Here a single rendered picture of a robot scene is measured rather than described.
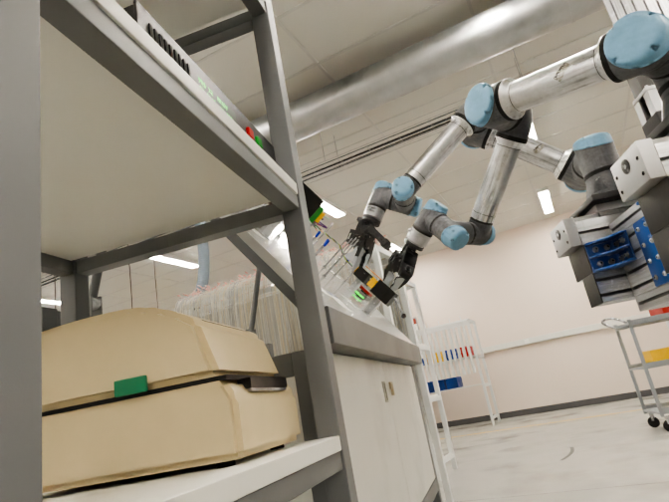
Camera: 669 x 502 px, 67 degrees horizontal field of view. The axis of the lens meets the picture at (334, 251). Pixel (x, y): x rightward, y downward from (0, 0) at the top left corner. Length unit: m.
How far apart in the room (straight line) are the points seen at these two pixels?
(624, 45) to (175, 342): 1.09
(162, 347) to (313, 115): 3.73
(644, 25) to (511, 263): 8.82
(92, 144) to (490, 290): 9.52
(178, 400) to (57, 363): 0.16
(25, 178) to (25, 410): 0.13
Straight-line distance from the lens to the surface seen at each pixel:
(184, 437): 0.58
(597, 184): 1.80
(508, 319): 9.88
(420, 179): 1.77
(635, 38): 1.31
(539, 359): 9.80
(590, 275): 1.68
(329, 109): 4.19
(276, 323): 2.76
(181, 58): 0.65
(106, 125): 0.63
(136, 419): 0.61
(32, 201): 0.34
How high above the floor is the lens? 0.70
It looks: 17 degrees up
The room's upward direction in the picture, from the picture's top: 11 degrees counter-clockwise
